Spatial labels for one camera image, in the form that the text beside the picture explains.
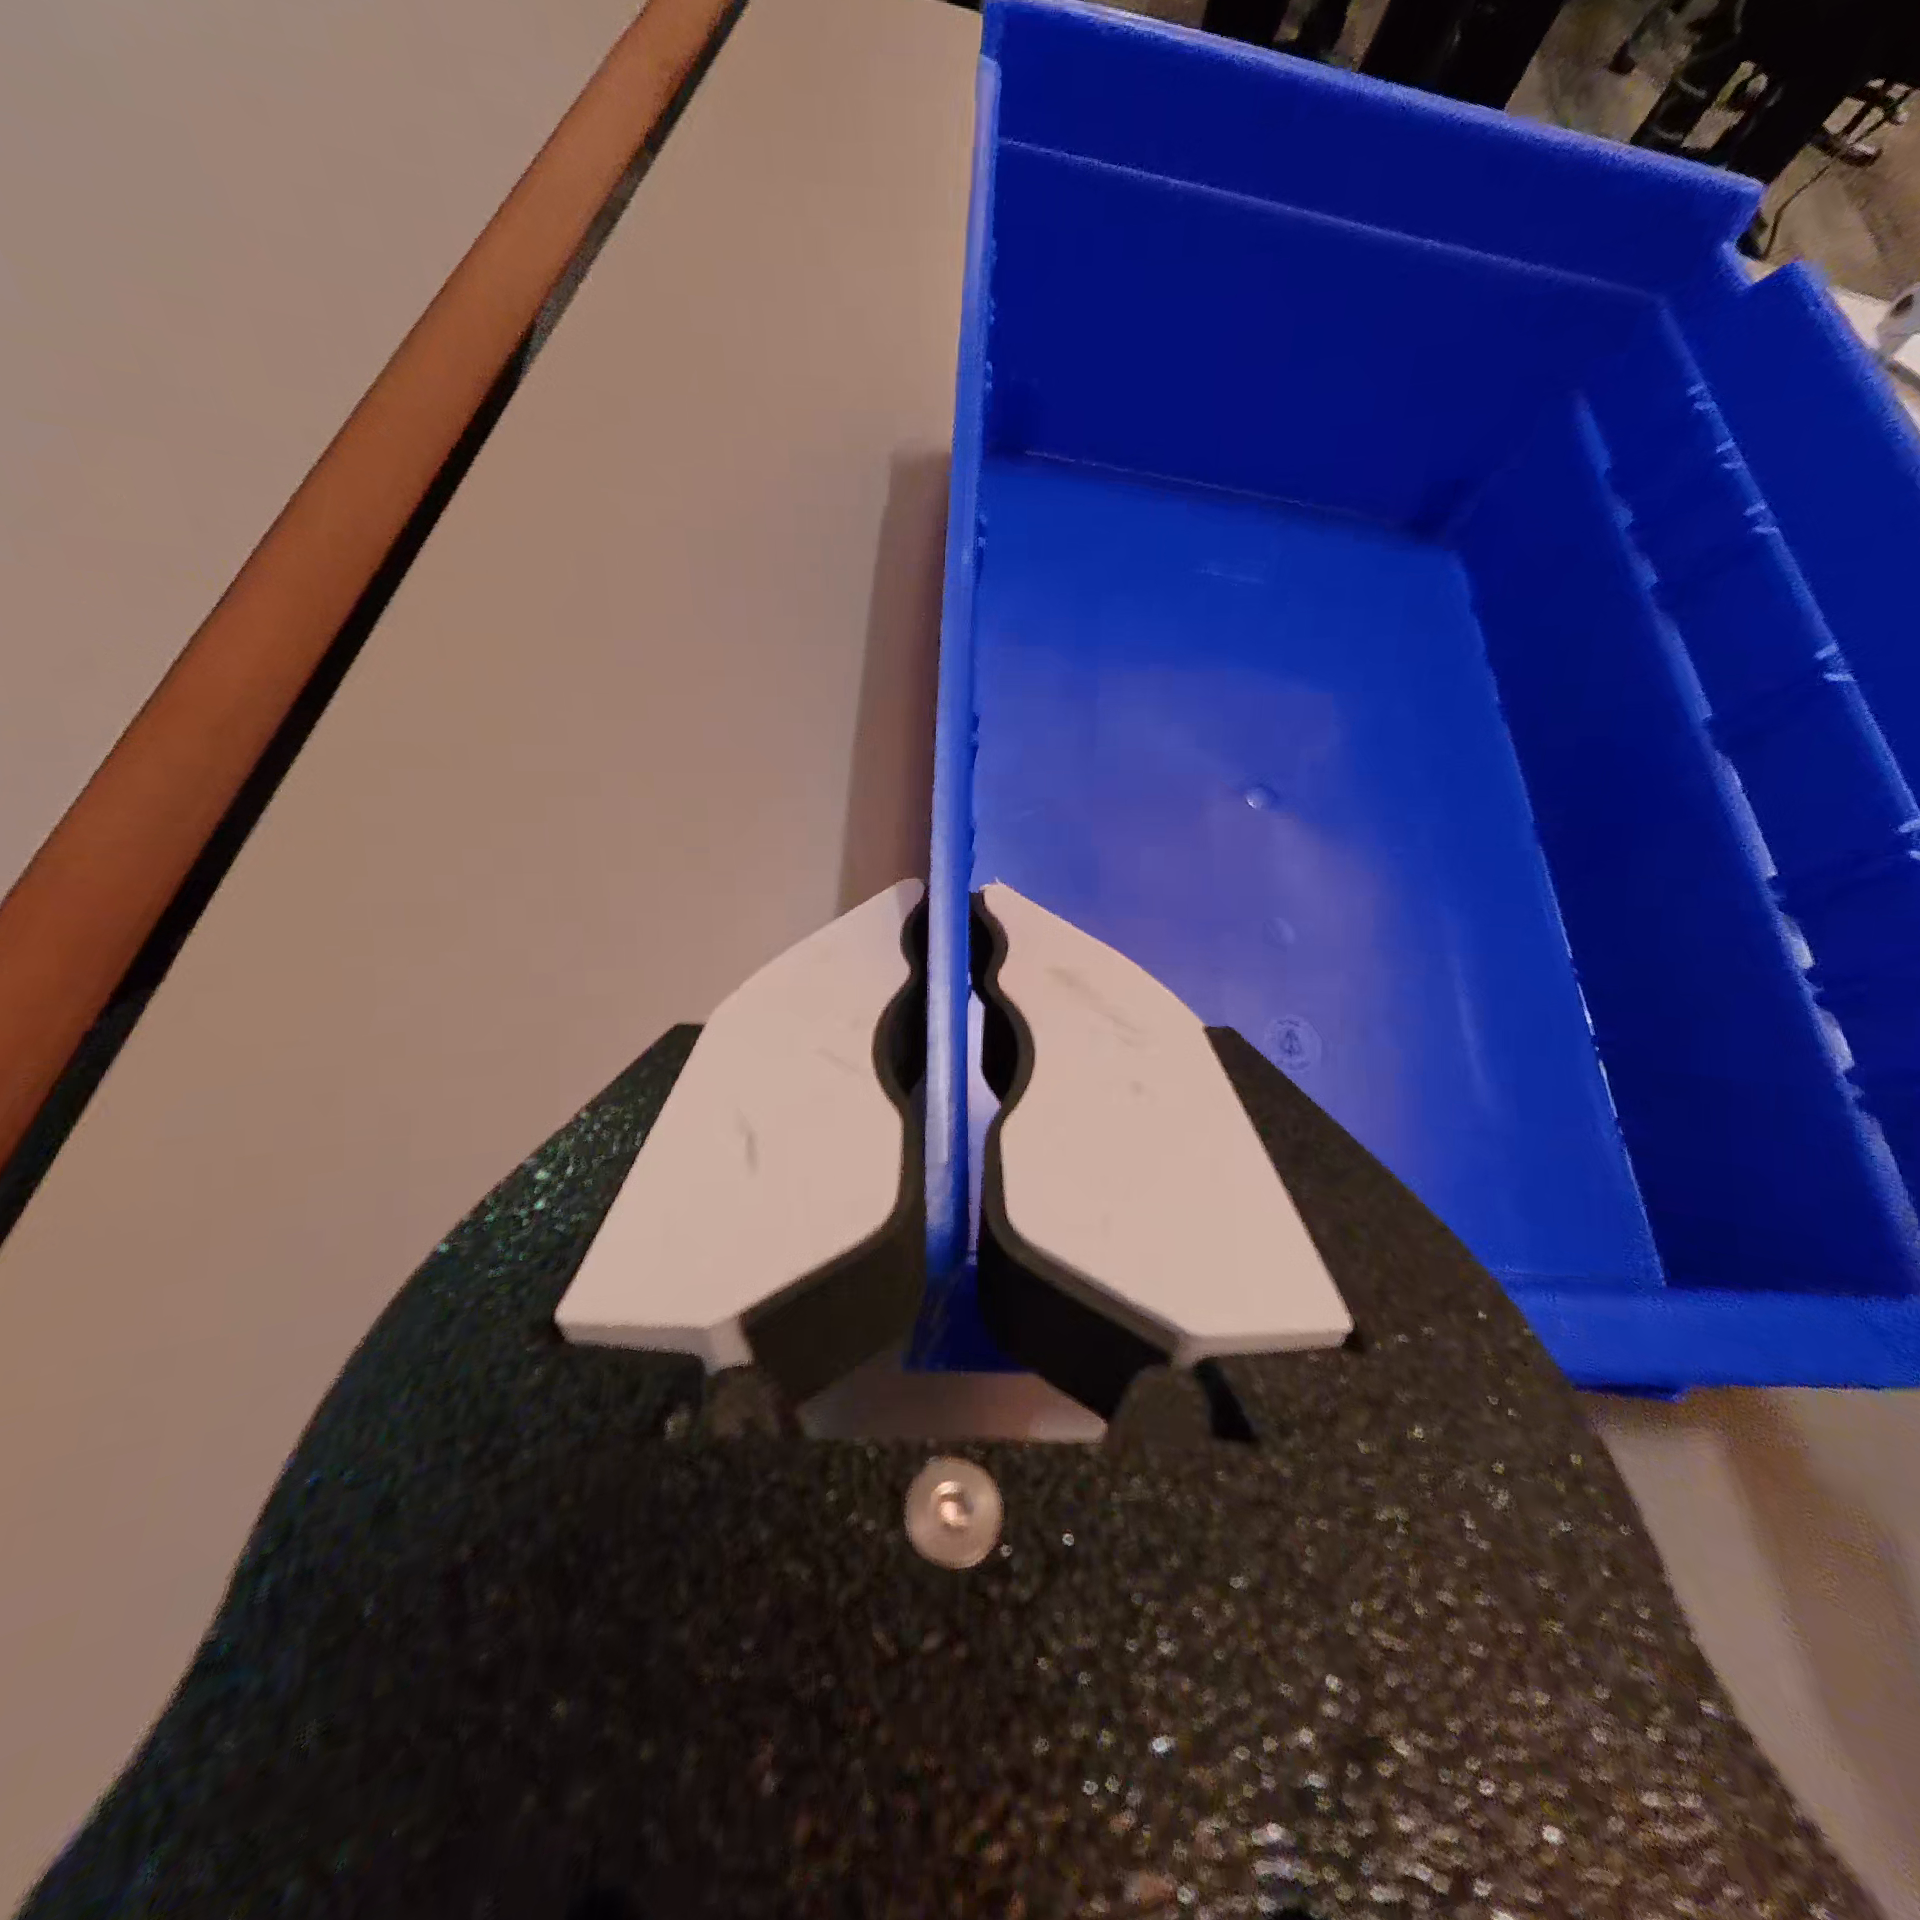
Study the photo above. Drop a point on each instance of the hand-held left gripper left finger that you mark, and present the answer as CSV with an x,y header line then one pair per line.
x,y
750,1170

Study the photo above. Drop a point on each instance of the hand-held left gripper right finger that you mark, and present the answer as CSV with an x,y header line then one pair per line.
x,y
1155,1184

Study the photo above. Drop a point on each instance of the blue plastic bin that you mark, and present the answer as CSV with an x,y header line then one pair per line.
x,y
1275,750

